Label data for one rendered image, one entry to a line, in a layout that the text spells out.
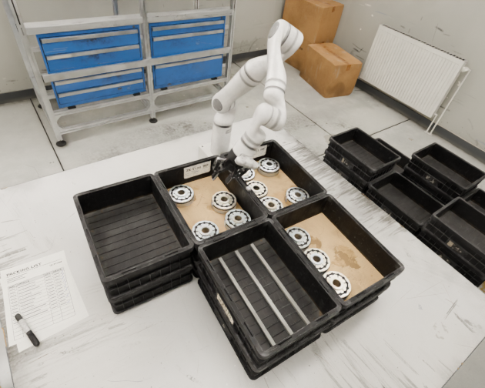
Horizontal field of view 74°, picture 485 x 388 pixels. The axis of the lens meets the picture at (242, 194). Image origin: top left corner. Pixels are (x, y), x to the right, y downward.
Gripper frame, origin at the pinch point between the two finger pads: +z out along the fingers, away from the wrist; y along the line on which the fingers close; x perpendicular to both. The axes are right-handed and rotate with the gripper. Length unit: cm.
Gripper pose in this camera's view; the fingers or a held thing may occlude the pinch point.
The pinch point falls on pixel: (221, 178)
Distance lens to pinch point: 123.6
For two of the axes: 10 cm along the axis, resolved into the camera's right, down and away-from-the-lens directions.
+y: -8.1, -2.0, -5.5
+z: -5.4, 6.1, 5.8
